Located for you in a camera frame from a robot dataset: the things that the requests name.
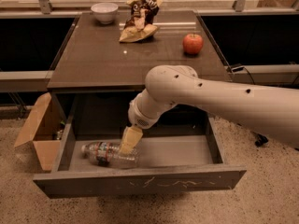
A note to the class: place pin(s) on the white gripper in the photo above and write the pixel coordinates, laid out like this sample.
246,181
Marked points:
137,117

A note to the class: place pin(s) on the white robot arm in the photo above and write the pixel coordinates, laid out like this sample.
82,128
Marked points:
269,111

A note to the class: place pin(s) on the open cardboard box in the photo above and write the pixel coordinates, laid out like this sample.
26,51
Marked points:
43,129

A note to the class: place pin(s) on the grey cabinet with glass top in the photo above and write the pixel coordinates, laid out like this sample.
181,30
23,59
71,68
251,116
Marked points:
97,75

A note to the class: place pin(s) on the red apple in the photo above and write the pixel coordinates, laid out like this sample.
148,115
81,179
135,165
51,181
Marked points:
192,44

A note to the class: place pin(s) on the clear plastic water bottle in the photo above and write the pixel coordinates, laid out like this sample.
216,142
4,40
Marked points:
107,154

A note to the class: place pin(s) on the open grey top drawer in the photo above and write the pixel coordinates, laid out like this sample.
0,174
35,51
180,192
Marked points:
181,153

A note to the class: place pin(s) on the white ceramic bowl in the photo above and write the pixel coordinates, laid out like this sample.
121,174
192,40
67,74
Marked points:
105,12

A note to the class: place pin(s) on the black stand leg with wheel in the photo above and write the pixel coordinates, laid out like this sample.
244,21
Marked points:
260,140

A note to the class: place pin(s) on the crumpled brown chip bag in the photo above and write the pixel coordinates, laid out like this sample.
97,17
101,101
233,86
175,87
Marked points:
140,24

